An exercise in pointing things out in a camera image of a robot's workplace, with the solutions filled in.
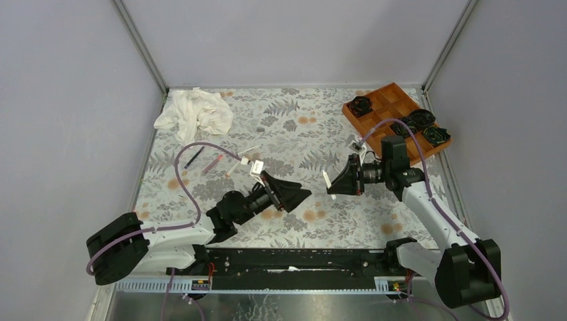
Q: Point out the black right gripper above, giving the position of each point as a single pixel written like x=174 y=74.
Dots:
x=347 y=182

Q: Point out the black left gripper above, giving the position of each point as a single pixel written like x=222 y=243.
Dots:
x=285 y=194

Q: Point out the white pen blue tip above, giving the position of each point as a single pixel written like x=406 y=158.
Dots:
x=328 y=180

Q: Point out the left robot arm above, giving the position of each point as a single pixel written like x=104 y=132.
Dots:
x=129 y=245

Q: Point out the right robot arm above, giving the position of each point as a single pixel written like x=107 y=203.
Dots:
x=465 y=269

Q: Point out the white pen red tip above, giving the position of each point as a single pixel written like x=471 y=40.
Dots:
x=233 y=168

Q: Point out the pink pen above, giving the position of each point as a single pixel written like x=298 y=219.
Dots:
x=212 y=164

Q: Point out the black pen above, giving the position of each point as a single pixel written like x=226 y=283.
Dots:
x=193 y=158

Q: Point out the floral patterned mat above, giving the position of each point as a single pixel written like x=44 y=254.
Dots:
x=301 y=132

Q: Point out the orange compartment tray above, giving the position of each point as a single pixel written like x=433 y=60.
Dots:
x=389 y=111

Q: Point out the white crumpled cloth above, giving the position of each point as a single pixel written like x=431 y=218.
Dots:
x=191 y=111

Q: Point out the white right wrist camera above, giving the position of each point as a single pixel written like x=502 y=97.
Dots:
x=360 y=148

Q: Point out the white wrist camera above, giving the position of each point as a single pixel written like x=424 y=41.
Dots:
x=256 y=168
x=360 y=148

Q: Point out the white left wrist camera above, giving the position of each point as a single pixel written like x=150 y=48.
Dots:
x=256 y=168

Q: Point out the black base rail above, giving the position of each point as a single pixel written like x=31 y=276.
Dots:
x=292 y=269

